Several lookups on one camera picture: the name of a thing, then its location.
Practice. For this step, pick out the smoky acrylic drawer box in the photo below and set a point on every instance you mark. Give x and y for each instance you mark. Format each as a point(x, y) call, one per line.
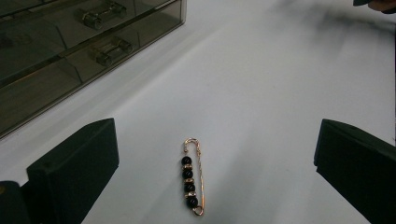
point(37, 93)

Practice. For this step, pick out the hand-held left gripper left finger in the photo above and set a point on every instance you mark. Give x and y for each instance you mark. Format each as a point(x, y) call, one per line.
point(71, 174)

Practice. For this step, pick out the black beaded gold brooch pin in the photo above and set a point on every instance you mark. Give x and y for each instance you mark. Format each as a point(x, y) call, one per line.
point(188, 174)

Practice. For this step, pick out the smoky acrylic drawer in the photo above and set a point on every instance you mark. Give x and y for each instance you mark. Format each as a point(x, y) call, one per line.
point(110, 53)
point(102, 14)

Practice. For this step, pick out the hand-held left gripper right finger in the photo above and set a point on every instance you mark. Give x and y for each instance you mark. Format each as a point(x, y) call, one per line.
point(361, 168)

